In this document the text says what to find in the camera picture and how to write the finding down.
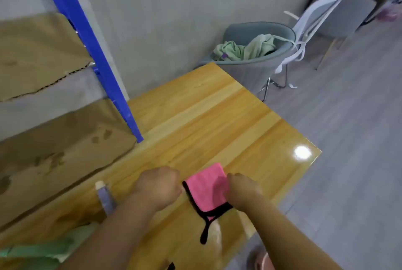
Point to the person's right hand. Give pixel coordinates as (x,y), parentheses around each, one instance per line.
(245,193)

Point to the person's left hand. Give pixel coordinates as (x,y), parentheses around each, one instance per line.
(155,186)

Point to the person's right fingers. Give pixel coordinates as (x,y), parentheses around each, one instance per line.
(230,185)

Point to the person's left fingers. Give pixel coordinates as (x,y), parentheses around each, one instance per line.
(176,183)

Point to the pink cloth with black trim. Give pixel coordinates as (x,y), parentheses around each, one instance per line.
(205,188)

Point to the person's right forearm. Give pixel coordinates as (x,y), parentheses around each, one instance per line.
(289,235)

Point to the person's left forearm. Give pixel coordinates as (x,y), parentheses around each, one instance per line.
(113,238)

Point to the pale lavender spray bottle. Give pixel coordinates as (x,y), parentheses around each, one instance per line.
(106,197)

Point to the grey tub chair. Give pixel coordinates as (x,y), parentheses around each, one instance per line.
(251,70)

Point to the brown cardboard sheet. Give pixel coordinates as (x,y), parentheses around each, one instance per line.
(34,56)
(56,156)

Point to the light green towel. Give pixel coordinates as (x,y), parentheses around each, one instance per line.
(248,48)

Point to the light green cloth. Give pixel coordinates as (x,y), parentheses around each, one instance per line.
(40,249)

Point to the grey chair with wooden legs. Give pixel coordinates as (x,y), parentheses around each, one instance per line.
(348,12)

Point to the pink plastic object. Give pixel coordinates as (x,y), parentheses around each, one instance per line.
(387,15)

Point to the blue metal shelf post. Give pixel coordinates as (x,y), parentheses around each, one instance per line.
(94,50)

